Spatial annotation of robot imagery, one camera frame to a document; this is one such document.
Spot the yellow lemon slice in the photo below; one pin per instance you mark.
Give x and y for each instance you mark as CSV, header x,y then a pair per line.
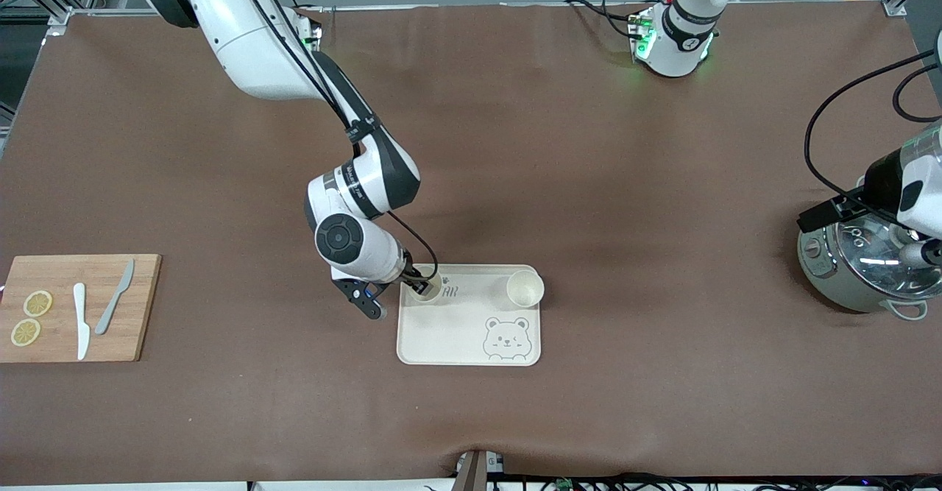
x,y
37,303
26,332

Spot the glass pot lid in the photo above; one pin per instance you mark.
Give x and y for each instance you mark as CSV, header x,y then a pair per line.
x,y
876,263

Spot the wooden cutting board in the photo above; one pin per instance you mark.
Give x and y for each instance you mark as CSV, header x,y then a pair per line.
x,y
125,344

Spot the brown table mat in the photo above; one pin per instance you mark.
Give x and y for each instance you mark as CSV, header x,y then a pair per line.
x,y
589,145

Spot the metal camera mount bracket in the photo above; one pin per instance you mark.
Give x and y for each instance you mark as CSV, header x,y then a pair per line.
x,y
475,472

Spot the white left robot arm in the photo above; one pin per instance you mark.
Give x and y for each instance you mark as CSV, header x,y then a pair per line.
x,y
673,42

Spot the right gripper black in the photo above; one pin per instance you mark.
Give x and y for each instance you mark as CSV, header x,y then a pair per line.
x,y
413,277

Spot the white bear print tray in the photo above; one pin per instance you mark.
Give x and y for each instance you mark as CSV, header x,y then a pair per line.
x,y
456,336

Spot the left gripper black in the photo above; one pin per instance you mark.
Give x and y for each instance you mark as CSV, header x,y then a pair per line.
x,y
854,205

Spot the white plastic knife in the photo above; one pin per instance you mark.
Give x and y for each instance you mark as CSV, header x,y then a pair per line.
x,y
82,322

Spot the green electric cooking pot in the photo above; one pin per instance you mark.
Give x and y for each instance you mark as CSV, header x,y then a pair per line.
x,y
831,277

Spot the white plastic cup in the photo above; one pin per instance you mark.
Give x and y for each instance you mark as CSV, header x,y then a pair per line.
x,y
425,299
525,290

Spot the grey plastic knife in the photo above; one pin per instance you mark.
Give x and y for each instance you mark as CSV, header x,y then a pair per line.
x,y
110,307

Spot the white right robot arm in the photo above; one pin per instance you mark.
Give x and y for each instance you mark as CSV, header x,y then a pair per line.
x,y
250,49

